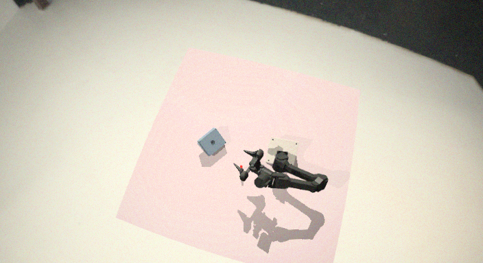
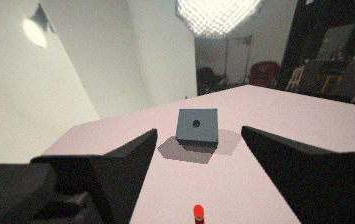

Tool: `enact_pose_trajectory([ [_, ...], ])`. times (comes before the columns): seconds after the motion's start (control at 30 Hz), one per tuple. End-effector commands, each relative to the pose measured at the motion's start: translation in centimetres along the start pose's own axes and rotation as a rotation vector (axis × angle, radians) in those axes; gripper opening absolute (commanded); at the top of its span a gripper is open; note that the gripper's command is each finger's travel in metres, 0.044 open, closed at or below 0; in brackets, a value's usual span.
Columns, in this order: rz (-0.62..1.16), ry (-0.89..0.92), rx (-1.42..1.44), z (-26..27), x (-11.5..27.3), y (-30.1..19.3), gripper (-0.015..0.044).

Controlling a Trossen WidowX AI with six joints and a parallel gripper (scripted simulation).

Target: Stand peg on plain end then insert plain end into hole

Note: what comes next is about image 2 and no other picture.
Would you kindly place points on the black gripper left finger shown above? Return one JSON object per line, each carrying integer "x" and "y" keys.
{"x": 117, "y": 176}

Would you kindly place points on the grey sloped panel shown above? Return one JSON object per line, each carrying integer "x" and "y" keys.
{"x": 198, "y": 127}

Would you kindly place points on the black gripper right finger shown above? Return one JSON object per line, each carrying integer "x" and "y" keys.
{"x": 317, "y": 184}

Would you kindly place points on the red peg with white band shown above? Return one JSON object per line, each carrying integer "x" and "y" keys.
{"x": 199, "y": 214}

